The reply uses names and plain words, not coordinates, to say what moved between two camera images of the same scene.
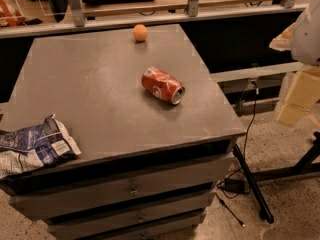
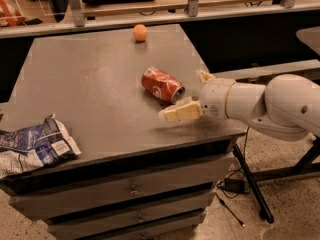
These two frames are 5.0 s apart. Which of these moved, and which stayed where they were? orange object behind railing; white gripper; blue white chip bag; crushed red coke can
Moved: white gripper
Stayed: orange object behind railing; blue white chip bag; crushed red coke can
